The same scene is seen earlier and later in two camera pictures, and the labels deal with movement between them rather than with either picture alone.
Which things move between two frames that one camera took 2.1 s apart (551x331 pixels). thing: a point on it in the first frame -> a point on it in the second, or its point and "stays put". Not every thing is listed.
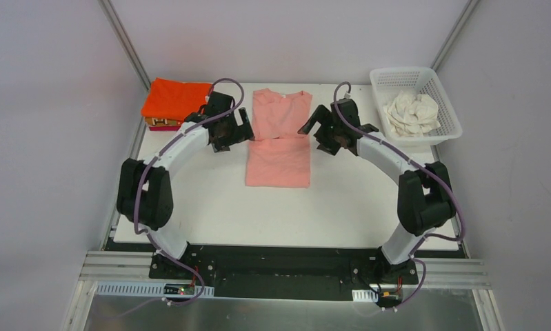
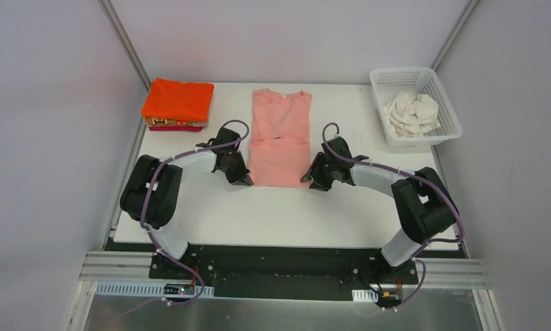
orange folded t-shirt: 174,99 stays put
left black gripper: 234,132 -> 236,168
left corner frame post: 111,16 stays put
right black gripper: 327,132 -> 321,169
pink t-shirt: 279,156 stays put
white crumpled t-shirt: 412,116 stays put
